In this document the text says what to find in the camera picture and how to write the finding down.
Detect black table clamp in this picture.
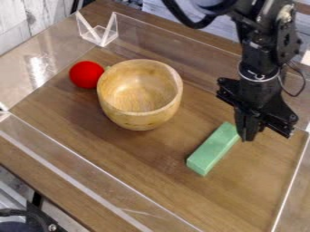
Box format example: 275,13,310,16
0,191,68,232

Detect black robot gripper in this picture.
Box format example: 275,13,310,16
216,77,299,141

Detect red toy tomato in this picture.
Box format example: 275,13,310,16
69,61,109,89

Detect brown wooden bowl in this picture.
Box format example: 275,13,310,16
96,59,183,131

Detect clear acrylic corner bracket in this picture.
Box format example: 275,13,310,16
75,12,119,47

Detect green rectangular block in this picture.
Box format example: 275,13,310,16
187,122,239,177

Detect clear acrylic tray wall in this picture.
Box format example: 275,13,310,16
0,11,310,232

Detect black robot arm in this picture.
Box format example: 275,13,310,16
161,0,302,141

